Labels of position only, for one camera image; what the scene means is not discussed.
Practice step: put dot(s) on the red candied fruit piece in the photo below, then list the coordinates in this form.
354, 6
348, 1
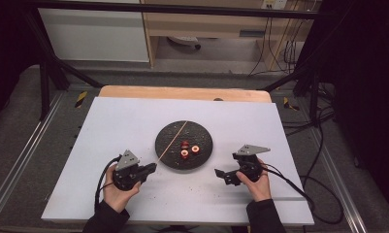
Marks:
184, 153
195, 149
185, 144

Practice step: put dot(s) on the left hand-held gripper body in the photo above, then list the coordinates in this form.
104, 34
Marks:
126, 176

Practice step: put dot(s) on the dark round plate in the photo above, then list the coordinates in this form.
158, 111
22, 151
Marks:
201, 136

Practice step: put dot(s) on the aluminium rail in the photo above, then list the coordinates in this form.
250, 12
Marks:
27, 152
337, 181

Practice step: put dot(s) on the person's right hand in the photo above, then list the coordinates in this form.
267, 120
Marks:
259, 189

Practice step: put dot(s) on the wooden skewer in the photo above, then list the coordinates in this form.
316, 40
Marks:
172, 141

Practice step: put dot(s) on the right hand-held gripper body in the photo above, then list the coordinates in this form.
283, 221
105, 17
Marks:
251, 166

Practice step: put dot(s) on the white wall socket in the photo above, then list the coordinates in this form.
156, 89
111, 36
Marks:
274, 4

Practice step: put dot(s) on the white cabinet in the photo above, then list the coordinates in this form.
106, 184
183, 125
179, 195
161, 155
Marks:
95, 35

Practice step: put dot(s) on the light wooden desk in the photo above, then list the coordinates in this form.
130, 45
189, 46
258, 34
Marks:
198, 27

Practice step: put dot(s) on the black metal frame stand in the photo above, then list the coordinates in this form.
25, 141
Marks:
313, 90
45, 84

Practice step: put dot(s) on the black metal frame bar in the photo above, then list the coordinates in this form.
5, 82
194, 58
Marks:
182, 9

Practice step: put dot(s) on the person's left hand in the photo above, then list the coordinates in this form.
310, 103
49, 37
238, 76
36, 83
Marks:
117, 197

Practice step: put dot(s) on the white board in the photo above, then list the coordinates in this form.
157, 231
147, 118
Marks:
124, 129

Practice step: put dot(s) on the white power strip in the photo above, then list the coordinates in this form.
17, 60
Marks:
184, 40

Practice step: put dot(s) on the wooden table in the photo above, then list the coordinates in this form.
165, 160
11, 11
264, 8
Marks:
182, 93

